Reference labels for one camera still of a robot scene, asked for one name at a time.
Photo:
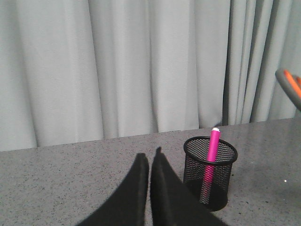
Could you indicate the grey curtain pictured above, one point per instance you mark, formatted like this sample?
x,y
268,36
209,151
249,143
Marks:
x,y
81,70

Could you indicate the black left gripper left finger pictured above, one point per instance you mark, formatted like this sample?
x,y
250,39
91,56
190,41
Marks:
x,y
126,206

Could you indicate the black mesh pen holder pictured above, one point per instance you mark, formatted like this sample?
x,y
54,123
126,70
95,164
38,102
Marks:
x,y
196,149

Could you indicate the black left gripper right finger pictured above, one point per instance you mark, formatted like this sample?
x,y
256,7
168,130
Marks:
x,y
172,204

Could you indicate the pink highlighter pen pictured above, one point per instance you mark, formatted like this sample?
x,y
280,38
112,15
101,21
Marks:
x,y
212,148

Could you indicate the grey orange scissors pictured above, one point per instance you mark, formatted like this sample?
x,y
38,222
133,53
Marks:
x,y
291,84

